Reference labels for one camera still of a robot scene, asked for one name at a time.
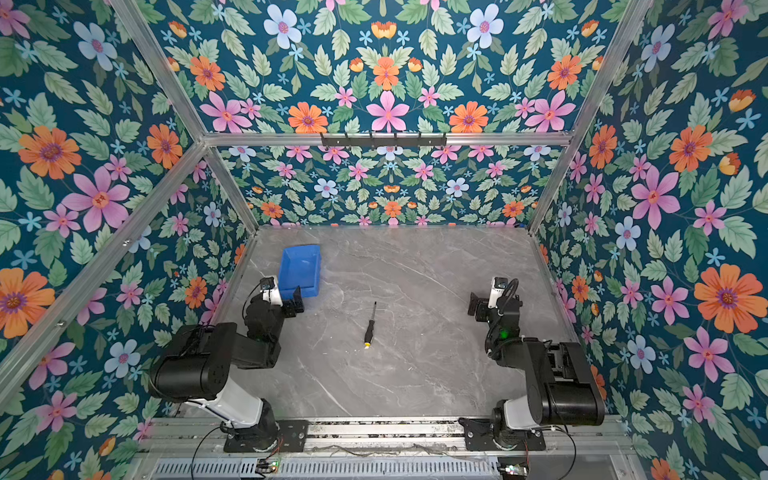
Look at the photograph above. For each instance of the black yellow screwdriver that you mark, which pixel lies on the black yellow screwdriver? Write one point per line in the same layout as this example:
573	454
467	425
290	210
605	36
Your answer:
369	334

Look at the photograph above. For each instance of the grey cable duct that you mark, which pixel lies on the grey cable duct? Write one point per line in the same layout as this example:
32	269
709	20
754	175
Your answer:
328	468

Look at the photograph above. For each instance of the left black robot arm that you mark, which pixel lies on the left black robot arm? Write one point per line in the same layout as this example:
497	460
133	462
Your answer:
194	369

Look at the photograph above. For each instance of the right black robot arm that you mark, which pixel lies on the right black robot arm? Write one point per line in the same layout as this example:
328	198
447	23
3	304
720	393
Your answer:
560	389

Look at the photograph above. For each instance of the blue plastic bin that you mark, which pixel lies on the blue plastic bin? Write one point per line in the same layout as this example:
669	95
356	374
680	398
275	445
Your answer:
300	268

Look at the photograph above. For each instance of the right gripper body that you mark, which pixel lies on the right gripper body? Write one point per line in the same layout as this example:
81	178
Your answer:
480	305

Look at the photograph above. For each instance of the black hook rail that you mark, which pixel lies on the black hook rail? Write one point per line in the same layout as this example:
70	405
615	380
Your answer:
371	140

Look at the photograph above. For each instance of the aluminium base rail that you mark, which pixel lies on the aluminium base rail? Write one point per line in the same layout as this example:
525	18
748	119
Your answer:
386	436

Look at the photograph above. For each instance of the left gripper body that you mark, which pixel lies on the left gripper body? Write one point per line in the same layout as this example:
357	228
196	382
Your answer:
291	302

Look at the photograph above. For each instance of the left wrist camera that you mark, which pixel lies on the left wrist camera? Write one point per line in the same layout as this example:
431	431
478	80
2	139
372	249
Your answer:
270	292

